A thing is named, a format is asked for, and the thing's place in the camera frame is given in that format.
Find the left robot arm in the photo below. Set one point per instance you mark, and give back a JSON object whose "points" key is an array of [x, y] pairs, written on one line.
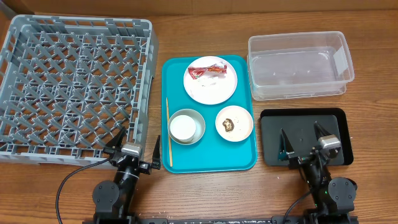
{"points": [[112, 198]]}

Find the grey bowl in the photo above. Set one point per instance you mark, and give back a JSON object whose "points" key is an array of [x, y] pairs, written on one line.
{"points": [[200, 123]]}

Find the white napkin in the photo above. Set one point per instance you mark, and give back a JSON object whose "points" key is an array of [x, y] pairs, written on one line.
{"points": [[207, 81]]}

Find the brown food scrap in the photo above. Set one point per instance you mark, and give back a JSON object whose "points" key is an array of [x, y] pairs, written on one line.
{"points": [[228, 125]]}

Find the teal serving tray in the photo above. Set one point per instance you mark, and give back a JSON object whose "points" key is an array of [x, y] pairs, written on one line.
{"points": [[211, 153]]}

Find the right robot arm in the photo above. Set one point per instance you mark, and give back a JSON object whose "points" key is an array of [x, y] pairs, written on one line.
{"points": [[333, 197]]}

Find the clear plastic bin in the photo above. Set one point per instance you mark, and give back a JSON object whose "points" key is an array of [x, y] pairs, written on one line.
{"points": [[299, 65]]}

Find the small pink plate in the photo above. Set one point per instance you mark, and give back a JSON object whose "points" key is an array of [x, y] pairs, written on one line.
{"points": [[243, 123]]}

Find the large white plate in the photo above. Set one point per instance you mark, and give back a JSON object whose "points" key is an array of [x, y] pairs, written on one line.
{"points": [[215, 94]]}

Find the black tray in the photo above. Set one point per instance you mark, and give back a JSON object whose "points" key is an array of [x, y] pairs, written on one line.
{"points": [[298, 126]]}

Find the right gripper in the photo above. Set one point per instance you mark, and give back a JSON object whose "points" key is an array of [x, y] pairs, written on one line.
{"points": [[306, 158]]}

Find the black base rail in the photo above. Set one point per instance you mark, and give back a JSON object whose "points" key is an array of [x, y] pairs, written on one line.
{"points": [[273, 220]]}

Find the white cup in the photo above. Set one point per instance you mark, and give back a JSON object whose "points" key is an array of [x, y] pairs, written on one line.
{"points": [[183, 128]]}

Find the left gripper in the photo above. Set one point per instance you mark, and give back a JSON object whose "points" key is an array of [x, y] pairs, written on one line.
{"points": [[147, 168]]}

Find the red snack wrapper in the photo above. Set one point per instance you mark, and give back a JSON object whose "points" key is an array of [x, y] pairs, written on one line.
{"points": [[197, 72]]}

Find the grey dish rack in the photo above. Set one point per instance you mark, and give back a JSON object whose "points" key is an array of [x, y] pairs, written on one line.
{"points": [[70, 84]]}

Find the wooden chopstick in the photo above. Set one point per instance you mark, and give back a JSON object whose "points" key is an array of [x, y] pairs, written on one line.
{"points": [[168, 129]]}

